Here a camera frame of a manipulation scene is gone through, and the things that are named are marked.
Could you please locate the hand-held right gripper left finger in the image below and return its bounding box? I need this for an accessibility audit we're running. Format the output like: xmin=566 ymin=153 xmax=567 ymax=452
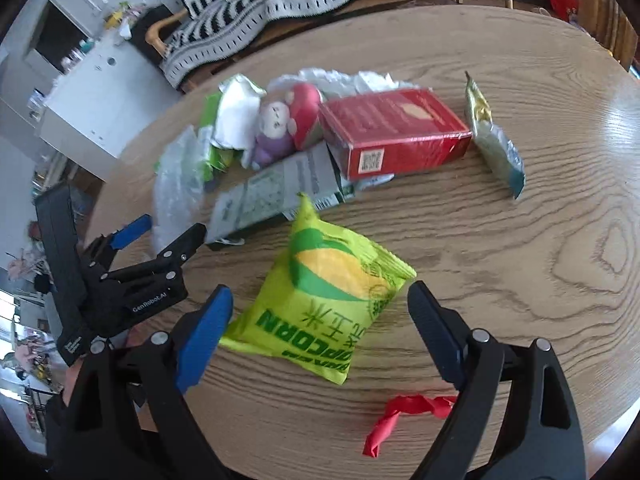
xmin=47 ymin=284 xmax=236 ymax=480

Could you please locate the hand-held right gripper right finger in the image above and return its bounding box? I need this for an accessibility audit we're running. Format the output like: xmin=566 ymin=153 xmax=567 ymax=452
xmin=407 ymin=281 xmax=587 ymax=480

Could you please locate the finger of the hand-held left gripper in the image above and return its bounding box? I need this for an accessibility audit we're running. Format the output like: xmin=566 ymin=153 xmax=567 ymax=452
xmin=102 ymin=222 xmax=207 ymax=286
xmin=82 ymin=214 xmax=152 ymax=273

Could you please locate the clear plastic bag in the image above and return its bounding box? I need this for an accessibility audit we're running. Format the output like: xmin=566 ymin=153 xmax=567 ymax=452
xmin=152 ymin=126 xmax=216 ymax=256
xmin=267 ymin=67 xmax=421 ymax=98

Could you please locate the yellow-green popcorn bag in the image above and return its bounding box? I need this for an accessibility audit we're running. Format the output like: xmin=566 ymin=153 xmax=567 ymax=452
xmin=218 ymin=192 xmax=417 ymax=386

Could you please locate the purple toy with red cap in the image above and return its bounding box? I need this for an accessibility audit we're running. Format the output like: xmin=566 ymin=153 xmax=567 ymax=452
xmin=248 ymin=83 xmax=323 ymax=171

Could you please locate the flattened grey-green carton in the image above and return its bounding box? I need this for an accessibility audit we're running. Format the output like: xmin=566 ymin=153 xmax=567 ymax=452
xmin=205 ymin=141 xmax=357 ymax=246

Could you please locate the red balloon scrap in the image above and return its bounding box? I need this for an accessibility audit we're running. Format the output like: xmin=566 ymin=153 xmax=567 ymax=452
xmin=363 ymin=394 xmax=458 ymax=459

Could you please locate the white cabinet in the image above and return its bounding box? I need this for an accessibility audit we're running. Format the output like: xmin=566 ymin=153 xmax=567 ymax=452
xmin=35 ymin=35 xmax=173 ymax=183

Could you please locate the green and white wrapper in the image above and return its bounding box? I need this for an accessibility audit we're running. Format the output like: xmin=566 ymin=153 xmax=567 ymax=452
xmin=200 ymin=74 xmax=267 ymax=181

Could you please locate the gold and green snack packet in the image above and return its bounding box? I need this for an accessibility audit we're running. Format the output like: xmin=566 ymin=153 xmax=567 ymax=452
xmin=464 ymin=71 xmax=526 ymax=200

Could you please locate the black bag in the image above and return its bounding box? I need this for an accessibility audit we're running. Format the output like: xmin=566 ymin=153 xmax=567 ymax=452
xmin=127 ymin=5 xmax=173 ymax=66

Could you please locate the wooden sofa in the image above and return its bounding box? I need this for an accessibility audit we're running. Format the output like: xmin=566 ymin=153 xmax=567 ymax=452
xmin=146 ymin=0 xmax=516 ymax=96

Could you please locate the red cardboard box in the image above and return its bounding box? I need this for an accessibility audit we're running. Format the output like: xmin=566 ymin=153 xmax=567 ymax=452
xmin=318 ymin=88 xmax=473 ymax=181

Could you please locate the crumpled clear plastic bag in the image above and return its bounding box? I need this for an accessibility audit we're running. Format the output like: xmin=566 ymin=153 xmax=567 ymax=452
xmin=267 ymin=67 xmax=421 ymax=98

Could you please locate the sofa with striped blanket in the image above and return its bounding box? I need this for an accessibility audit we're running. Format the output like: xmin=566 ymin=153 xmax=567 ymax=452
xmin=162 ymin=0 xmax=517 ymax=92

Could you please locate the orange curtain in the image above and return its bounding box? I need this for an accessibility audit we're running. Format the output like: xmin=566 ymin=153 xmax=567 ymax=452
xmin=575 ymin=0 xmax=638 ymax=68

